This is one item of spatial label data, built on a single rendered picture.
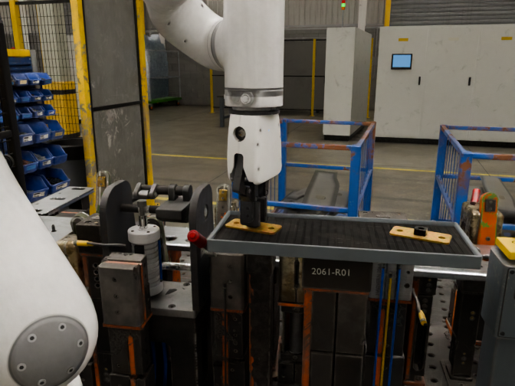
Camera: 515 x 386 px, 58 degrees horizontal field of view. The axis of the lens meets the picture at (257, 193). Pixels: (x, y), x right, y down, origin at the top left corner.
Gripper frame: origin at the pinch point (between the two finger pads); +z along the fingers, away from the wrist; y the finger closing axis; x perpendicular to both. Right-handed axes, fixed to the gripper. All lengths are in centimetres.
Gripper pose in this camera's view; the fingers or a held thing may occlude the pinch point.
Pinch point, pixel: (254, 210)
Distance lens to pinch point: 71.9
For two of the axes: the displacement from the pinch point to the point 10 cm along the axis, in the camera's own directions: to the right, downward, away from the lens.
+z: 0.0, 9.6, 2.7
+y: 4.2, -2.4, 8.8
